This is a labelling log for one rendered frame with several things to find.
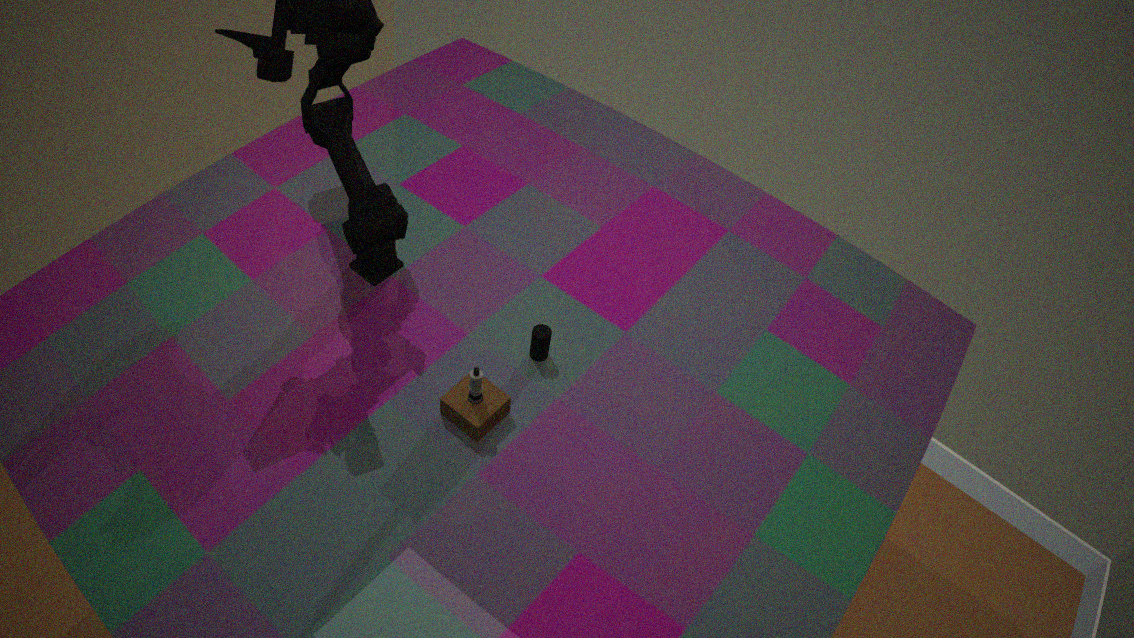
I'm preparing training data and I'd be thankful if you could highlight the brown square block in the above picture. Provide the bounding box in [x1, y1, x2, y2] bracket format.
[440, 373, 511, 442]

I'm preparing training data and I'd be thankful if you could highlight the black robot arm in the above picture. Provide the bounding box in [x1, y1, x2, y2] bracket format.
[291, 0, 408, 286]

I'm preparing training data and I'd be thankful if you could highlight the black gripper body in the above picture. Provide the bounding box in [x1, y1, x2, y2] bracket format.
[257, 0, 341, 82]

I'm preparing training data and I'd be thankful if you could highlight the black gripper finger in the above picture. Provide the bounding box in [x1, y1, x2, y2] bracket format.
[215, 29, 276, 61]

